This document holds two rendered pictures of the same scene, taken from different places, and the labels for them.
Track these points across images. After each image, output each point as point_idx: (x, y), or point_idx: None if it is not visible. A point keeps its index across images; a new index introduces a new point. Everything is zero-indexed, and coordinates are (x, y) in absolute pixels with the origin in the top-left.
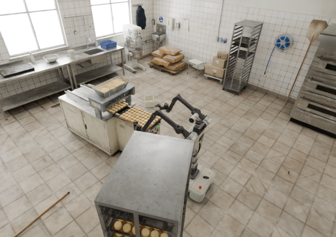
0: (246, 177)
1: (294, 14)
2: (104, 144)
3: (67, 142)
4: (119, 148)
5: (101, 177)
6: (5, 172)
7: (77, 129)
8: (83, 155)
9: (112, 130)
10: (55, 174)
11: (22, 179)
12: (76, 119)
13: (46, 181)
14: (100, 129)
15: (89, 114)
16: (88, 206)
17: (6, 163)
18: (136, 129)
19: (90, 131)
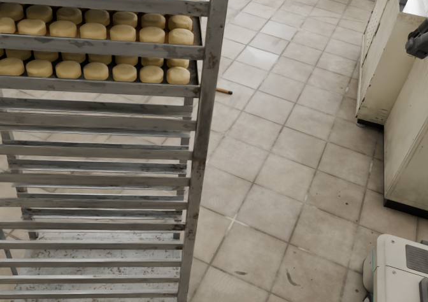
0: None
1: None
2: (366, 84)
3: (335, 53)
4: (386, 121)
5: (292, 127)
6: (226, 17)
7: (367, 38)
8: (323, 83)
9: (402, 53)
10: (256, 64)
11: (225, 36)
12: (380, 9)
13: (235, 60)
14: (384, 38)
15: None
16: (217, 130)
17: (242, 12)
18: (417, 28)
19: (374, 43)
